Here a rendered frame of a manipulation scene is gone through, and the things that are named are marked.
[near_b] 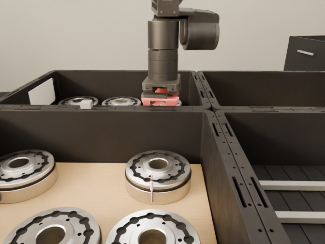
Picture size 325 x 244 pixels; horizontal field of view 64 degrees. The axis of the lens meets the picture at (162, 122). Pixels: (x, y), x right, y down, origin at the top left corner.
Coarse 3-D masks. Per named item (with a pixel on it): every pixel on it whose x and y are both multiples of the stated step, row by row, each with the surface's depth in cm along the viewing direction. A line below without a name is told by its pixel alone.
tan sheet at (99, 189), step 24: (72, 168) 46; (96, 168) 46; (120, 168) 46; (192, 168) 46; (48, 192) 40; (72, 192) 40; (96, 192) 40; (120, 192) 40; (192, 192) 40; (0, 216) 35; (24, 216) 35; (96, 216) 35; (120, 216) 35; (192, 216) 35; (0, 240) 32; (216, 240) 32
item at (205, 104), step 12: (48, 72) 70; (60, 72) 72; (72, 72) 72; (84, 72) 72; (96, 72) 72; (108, 72) 71; (120, 72) 71; (132, 72) 71; (144, 72) 71; (180, 72) 71; (192, 72) 70; (12, 96) 52; (204, 96) 51; (156, 108) 45; (168, 108) 45; (180, 108) 45; (192, 108) 45; (204, 108) 45
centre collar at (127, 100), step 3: (114, 99) 69; (117, 99) 69; (120, 99) 69; (123, 99) 69; (126, 99) 69; (129, 99) 69; (114, 102) 67; (117, 102) 67; (123, 102) 67; (126, 102) 67; (129, 102) 67; (117, 105) 66; (120, 105) 66; (123, 105) 66
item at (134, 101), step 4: (120, 96) 73; (124, 96) 73; (104, 100) 70; (108, 100) 70; (112, 100) 70; (132, 100) 70; (136, 100) 70; (104, 104) 67; (108, 104) 67; (112, 104) 67; (128, 104) 67; (132, 104) 67; (136, 104) 67; (140, 104) 68
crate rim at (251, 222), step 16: (0, 112) 44; (16, 112) 44; (32, 112) 44; (48, 112) 44; (64, 112) 44; (80, 112) 44; (96, 112) 44; (112, 112) 44; (128, 112) 44; (144, 112) 44; (160, 112) 44; (176, 112) 43; (192, 112) 43; (208, 112) 43; (224, 144) 33; (224, 160) 30; (240, 176) 27; (240, 192) 25; (240, 208) 23; (256, 224) 21; (256, 240) 19
